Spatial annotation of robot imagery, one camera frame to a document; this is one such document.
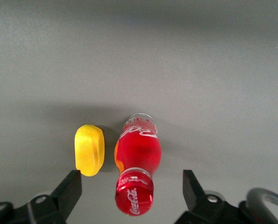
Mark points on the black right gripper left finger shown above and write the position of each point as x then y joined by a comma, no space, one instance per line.
66,193

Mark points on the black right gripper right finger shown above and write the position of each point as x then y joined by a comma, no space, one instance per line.
195,198

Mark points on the red coke bottle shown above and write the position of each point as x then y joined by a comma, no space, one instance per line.
139,154

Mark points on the yellow lemon toy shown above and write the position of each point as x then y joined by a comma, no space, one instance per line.
88,151

